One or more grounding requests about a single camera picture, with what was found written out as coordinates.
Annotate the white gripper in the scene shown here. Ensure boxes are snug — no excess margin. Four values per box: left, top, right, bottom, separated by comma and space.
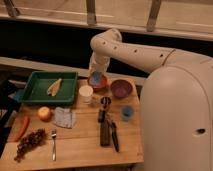
89, 53, 110, 74

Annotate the red bowl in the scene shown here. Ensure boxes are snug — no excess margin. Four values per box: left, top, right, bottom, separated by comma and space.
87, 75, 107, 92

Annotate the blue sponge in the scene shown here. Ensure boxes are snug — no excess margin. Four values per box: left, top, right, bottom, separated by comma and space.
90, 71, 102, 85

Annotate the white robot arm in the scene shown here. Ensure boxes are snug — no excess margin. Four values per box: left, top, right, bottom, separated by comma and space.
90, 29, 213, 171

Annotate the purple bowl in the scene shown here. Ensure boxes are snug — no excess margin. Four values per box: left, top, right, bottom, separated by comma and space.
110, 79, 133, 98

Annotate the white cup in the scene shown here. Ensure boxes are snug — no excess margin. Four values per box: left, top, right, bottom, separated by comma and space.
79, 85, 93, 104

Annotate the black ice cream scoop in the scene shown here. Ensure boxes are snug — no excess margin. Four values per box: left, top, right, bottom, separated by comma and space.
98, 96, 111, 123

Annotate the yellow banana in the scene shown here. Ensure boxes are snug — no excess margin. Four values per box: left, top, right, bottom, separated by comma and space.
47, 78, 62, 96

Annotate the blue cup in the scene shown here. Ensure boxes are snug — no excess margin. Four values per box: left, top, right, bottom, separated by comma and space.
121, 106, 134, 121

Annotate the grey blue cloth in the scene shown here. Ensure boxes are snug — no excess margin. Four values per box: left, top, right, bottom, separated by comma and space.
54, 107, 76, 129

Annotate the green plastic tray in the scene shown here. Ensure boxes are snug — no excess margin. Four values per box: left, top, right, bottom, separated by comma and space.
21, 71, 78, 105

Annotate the yellow apple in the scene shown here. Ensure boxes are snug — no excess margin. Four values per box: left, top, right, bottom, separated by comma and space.
37, 106, 52, 121

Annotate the silver fork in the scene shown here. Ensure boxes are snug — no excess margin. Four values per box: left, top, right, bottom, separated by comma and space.
51, 129, 57, 161

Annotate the red chili pepper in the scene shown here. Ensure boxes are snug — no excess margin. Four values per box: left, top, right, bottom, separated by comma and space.
14, 116, 30, 142

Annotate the bunch of dark grapes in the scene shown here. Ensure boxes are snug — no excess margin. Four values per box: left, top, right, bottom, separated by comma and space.
14, 129, 47, 162

